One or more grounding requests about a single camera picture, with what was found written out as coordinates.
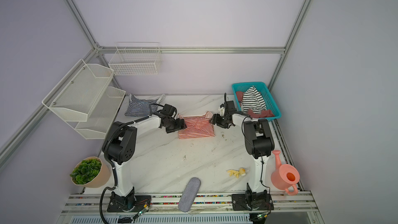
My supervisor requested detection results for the white wire wall basket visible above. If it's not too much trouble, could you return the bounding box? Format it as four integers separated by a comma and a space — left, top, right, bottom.
108, 42, 163, 76

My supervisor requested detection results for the blue white striped tank top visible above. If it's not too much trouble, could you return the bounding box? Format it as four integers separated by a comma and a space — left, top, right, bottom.
124, 94, 166, 117

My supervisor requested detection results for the yellow toy giraffe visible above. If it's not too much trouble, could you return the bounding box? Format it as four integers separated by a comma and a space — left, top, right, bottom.
227, 168, 246, 178

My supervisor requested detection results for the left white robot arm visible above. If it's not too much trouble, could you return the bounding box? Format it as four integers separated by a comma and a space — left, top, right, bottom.
102, 116, 187, 197

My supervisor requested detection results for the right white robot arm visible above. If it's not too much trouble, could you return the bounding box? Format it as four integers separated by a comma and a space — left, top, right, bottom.
209, 112, 275, 192

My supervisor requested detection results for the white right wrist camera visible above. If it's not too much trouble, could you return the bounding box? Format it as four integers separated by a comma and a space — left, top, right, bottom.
219, 93, 237, 117

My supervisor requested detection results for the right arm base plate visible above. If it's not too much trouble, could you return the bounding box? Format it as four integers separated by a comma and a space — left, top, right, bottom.
232, 192, 274, 211

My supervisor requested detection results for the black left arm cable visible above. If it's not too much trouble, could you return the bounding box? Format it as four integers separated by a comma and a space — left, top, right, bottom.
98, 102, 165, 224

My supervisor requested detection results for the dark red garment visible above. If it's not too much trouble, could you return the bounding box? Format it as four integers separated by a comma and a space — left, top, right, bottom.
236, 91, 275, 118

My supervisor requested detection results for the aluminium frame corner post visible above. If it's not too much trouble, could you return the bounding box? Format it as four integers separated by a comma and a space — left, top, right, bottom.
51, 0, 122, 89

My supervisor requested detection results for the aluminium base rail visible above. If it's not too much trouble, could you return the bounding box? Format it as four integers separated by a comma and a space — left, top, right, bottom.
61, 191, 319, 215

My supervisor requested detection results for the pink watering can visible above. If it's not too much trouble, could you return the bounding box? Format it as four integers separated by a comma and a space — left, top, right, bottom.
271, 150, 300, 196

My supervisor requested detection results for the grey fabric pouch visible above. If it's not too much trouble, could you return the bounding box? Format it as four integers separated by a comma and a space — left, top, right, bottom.
178, 177, 201, 213

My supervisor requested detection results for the white mesh wall shelf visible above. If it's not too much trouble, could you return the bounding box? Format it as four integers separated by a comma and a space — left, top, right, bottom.
42, 60, 125, 140

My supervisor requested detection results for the black white striped tank top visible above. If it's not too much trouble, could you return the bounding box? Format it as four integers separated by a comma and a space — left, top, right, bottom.
240, 86, 267, 114

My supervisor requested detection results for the horizontal aluminium frame bar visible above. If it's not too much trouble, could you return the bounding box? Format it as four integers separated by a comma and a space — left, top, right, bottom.
97, 47, 286, 55

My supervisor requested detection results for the green potted plant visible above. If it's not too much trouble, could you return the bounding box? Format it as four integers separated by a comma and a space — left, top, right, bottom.
69, 157, 110, 188

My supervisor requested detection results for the red white striped tank top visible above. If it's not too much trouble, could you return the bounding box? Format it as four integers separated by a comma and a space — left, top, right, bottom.
178, 111, 215, 140

